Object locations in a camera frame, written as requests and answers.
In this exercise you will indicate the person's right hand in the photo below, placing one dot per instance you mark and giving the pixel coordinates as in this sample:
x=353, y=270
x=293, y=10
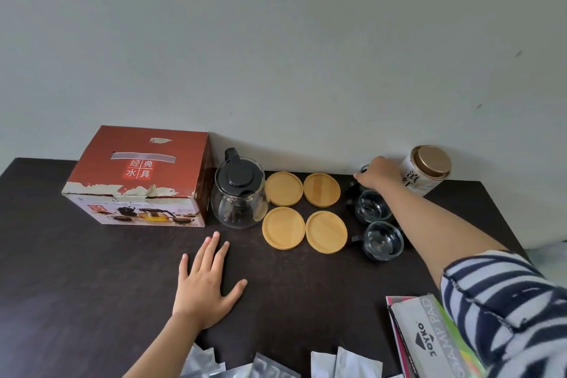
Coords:
x=383, y=174

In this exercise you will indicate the pink green paper package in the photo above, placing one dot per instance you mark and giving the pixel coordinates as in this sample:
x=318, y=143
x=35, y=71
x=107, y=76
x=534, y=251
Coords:
x=469, y=360

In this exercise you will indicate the person's right forearm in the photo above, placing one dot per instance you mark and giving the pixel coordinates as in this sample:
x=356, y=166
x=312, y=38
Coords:
x=434, y=231

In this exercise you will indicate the glass teapot with black lid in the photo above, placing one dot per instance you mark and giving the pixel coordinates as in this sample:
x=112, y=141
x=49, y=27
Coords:
x=239, y=200

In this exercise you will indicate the pile of silver foil packets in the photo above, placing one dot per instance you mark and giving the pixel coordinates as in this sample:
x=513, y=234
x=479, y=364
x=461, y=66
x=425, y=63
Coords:
x=354, y=366

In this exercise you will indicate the person's left forearm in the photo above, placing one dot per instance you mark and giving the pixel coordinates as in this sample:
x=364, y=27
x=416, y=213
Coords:
x=164, y=351

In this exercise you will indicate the white tea tin gold lid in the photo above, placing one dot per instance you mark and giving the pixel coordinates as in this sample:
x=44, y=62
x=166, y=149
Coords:
x=427, y=169

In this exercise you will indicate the person's left hand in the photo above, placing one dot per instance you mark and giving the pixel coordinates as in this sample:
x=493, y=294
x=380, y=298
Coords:
x=199, y=298

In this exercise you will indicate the red cardboard tea set box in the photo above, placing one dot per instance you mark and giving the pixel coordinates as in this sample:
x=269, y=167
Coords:
x=137, y=156

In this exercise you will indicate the white black small box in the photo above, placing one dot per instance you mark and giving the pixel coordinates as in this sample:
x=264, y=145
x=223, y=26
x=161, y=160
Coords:
x=425, y=338

